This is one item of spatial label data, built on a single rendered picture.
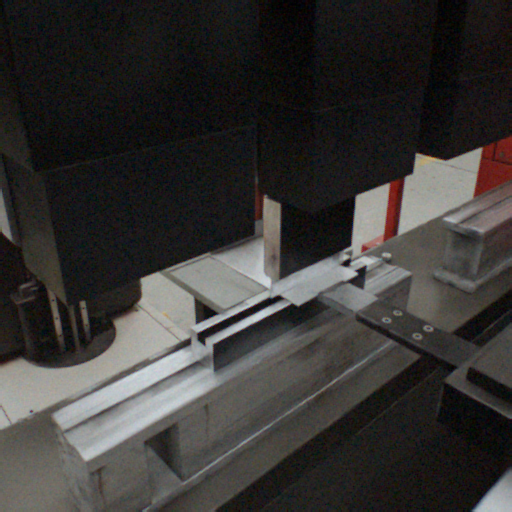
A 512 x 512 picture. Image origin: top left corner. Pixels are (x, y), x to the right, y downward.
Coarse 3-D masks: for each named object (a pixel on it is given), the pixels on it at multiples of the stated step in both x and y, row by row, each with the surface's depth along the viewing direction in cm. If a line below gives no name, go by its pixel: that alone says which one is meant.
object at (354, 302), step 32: (352, 288) 50; (384, 320) 45; (416, 320) 45; (416, 352) 43; (448, 352) 41; (480, 352) 39; (448, 384) 36; (480, 384) 35; (448, 416) 36; (480, 416) 34; (480, 448) 35
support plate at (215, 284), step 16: (160, 272) 55; (176, 272) 54; (192, 272) 54; (208, 272) 54; (224, 272) 54; (192, 288) 51; (208, 288) 51; (224, 288) 51; (240, 288) 51; (256, 288) 51; (208, 304) 50; (224, 304) 48
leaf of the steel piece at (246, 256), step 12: (240, 240) 59; (252, 240) 60; (216, 252) 57; (228, 252) 57; (240, 252) 57; (252, 252) 57; (228, 264) 55; (240, 264) 55; (252, 264) 55; (252, 276) 53; (264, 276) 53
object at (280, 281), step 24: (264, 216) 46; (288, 216) 45; (312, 216) 47; (336, 216) 50; (264, 240) 47; (288, 240) 46; (312, 240) 49; (336, 240) 51; (264, 264) 48; (288, 264) 47; (312, 264) 50; (336, 264) 54; (288, 288) 50
